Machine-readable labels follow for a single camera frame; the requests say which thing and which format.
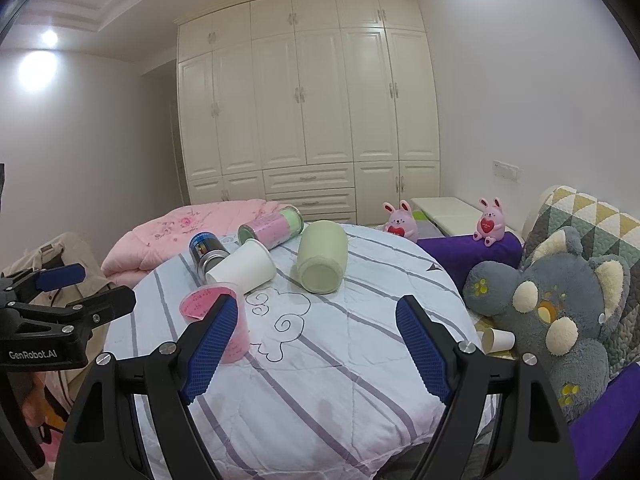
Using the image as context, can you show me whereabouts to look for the white bench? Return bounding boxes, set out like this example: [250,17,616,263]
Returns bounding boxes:
[410,196,484,239]

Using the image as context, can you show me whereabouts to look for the translucent pink plastic cup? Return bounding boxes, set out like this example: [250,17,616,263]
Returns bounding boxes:
[181,282,251,365]

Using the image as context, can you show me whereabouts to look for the beige garment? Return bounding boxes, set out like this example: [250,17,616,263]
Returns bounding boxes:
[0,232,117,411]

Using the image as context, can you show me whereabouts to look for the pink and green canister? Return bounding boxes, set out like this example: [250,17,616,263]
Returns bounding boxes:
[237,206,305,251]

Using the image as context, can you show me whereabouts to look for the cream wardrobe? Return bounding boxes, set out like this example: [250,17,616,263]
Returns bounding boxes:
[172,0,442,227]

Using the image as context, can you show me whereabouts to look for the pink bunny figure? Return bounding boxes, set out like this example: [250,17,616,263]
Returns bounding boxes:
[472,197,509,247]
[382,200,420,244]

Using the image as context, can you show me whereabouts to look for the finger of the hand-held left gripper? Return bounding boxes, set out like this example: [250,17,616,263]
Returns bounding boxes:
[0,262,87,307]
[64,285,138,343]

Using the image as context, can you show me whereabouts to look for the grey plush toy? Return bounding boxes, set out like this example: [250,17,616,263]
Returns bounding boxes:
[462,227,632,424]

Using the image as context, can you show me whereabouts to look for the pink floral quilt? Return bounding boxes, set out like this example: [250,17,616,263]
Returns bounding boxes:
[101,199,284,291]

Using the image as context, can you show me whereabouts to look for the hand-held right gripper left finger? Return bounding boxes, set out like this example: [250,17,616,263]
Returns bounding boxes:
[52,292,241,480]

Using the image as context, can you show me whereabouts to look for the dark blue metal can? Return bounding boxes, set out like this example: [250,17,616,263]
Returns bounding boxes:
[188,231,232,283]

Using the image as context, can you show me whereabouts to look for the purple bed sheet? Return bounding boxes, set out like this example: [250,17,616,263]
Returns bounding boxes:
[416,232,640,480]

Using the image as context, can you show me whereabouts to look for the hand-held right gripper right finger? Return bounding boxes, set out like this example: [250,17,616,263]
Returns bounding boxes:
[395,294,582,480]

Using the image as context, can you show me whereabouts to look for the small white paper cup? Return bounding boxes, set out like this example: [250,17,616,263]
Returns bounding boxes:
[481,327,516,354]

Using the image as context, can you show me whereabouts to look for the large pale green cup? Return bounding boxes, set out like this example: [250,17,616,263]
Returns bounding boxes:
[291,221,349,295]

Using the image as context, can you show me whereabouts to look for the white striped quilt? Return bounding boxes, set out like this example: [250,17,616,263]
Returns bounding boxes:
[102,222,502,480]

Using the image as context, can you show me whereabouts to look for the quilted triangle pattern cushion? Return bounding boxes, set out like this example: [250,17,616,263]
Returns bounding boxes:
[520,185,640,377]

